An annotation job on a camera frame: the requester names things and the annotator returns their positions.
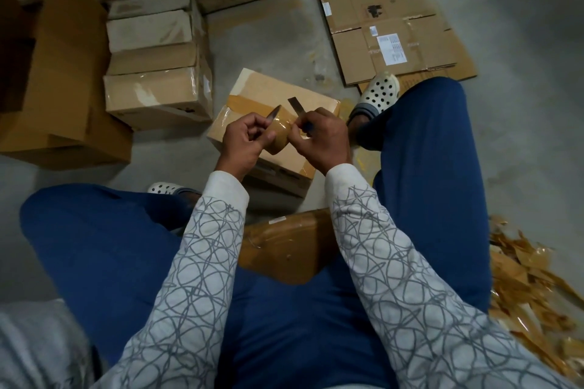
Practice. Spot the brown plastic-wrapped stool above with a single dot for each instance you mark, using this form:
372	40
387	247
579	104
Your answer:
287	247

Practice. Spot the crumpled brown tape scraps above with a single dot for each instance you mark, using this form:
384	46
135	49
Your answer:
525	293

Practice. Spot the brown packing tape roll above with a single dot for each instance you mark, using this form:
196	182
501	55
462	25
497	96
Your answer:
276	135

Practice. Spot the person's blue trousers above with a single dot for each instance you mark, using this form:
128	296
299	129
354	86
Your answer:
438	174

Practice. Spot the person's right forearm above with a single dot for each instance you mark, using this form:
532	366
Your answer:
411	293

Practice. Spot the person's left white clog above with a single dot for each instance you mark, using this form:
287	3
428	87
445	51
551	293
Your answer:
164	188

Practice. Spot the white woven sack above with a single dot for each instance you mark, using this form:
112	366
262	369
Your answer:
36	348

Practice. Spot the person's left forearm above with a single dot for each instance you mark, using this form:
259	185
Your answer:
182	302

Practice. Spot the person's white clog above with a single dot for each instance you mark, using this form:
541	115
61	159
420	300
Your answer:
379	92
164	188

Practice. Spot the person's right white clog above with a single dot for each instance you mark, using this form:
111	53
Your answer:
379	92

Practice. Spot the large black-label cardboard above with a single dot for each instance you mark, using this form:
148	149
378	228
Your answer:
64	83

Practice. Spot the person's right hand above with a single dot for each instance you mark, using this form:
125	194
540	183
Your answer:
324	140

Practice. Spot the small brown cardboard box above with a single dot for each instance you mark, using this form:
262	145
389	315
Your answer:
146	30

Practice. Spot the person's left hand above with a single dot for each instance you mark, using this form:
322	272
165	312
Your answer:
242	143

